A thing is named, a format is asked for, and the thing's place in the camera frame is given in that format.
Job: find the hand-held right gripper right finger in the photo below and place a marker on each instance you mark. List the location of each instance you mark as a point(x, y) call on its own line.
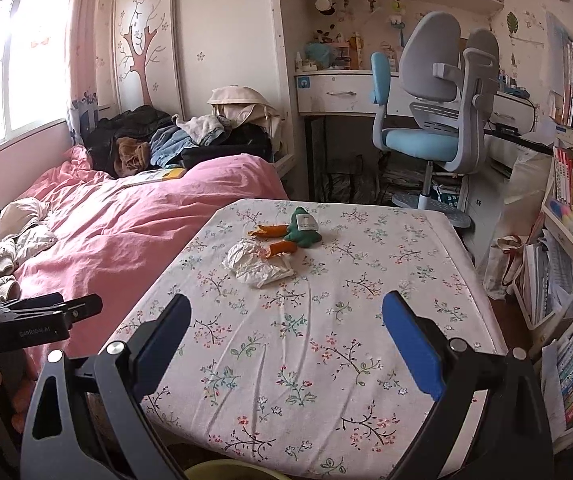
point(411, 345)

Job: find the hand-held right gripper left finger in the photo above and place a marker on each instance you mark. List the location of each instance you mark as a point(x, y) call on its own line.
point(166, 340)

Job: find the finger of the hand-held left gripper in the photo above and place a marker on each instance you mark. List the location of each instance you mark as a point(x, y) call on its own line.
point(66, 312)

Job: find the yellow-green bin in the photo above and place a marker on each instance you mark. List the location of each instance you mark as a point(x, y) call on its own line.
point(226, 471)

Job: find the white garment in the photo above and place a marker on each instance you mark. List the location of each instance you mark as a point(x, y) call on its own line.
point(21, 230)

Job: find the pink blanket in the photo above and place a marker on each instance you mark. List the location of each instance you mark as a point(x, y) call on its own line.
point(126, 230)

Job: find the crumpled white paper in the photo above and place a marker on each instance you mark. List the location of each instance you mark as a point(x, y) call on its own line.
point(256, 266)

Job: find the floral tablecloth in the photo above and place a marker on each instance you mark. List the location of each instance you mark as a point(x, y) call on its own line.
point(291, 335)

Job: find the orange peel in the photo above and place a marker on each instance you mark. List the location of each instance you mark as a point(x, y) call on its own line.
point(266, 230)
point(282, 247)

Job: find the green plush toy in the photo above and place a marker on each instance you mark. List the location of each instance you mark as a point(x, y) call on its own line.
point(302, 227)

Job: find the yellow book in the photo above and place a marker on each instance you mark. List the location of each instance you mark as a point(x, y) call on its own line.
point(159, 176)

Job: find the brown garment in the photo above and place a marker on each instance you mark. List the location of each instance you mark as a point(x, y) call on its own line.
point(134, 155)

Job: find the black mesh bag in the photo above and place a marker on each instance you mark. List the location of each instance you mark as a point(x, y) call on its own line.
point(346, 185)

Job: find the white shopping bag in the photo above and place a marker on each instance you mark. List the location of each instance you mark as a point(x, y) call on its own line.
point(521, 200)

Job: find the white book rack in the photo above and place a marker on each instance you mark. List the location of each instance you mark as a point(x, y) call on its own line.
point(566, 240)

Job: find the black jacket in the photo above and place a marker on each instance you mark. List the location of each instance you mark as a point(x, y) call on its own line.
point(116, 125)

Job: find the blue denim garment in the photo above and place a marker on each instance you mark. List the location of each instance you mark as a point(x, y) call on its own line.
point(171, 142)

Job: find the window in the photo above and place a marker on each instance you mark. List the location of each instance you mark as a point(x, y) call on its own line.
point(31, 60)

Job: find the grey white cloth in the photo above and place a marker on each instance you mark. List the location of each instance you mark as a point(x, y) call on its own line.
point(201, 127)

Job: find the row of books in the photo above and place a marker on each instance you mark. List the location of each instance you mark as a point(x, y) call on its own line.
point(569, 185)

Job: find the beige bag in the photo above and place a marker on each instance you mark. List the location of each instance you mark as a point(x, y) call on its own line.
point(239, 102)

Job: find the white desk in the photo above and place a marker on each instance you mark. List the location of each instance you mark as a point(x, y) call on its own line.
point(336, 95)

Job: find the grey blue office chair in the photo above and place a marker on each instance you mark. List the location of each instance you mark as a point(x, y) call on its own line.
point(426, 75)

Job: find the teal bag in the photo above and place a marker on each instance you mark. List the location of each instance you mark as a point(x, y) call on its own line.
point(320, 54)

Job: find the white wardrobe with tree decal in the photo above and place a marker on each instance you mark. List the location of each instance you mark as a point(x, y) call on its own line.
point(206, 35)

